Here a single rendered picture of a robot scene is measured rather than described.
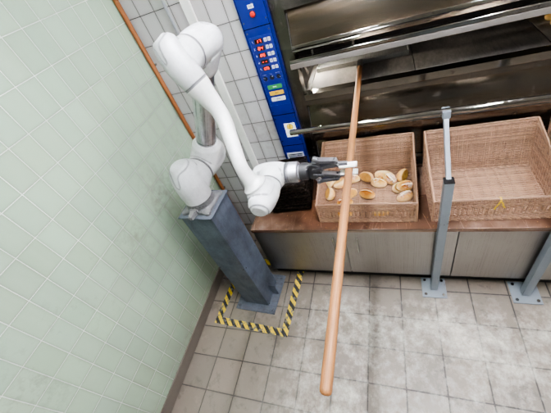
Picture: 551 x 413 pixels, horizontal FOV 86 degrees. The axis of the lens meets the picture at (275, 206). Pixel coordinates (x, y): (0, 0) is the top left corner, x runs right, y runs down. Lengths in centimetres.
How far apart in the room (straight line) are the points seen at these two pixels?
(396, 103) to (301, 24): 68
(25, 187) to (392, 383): 202
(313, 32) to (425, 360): 188
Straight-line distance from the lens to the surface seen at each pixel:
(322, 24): 174
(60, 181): 162
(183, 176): 149
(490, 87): 197
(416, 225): 179
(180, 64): 115
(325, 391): 80
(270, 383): 212
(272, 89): 188
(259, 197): 112
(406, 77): 184
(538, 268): 209
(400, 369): 204
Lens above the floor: 196
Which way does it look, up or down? 42 degrees down
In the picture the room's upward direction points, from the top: 23 degrees counter-clockwise
